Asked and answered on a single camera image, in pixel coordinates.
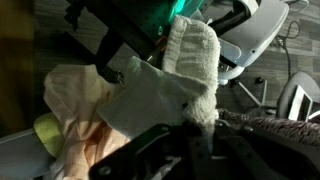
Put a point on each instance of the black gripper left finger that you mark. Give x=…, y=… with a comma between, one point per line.
x=150, y=153

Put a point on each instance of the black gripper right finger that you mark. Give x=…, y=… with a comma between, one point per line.
x=266, y=156

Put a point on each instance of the white terry towel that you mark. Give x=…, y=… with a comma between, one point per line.
x=160, y=96

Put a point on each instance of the peach shirt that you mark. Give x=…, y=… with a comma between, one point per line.
x=76, y=100

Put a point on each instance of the bright yellow microfibre cloth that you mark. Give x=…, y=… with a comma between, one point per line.
x=50, y=133

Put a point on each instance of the zebra print garment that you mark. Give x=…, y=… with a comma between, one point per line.
x=276, y=128

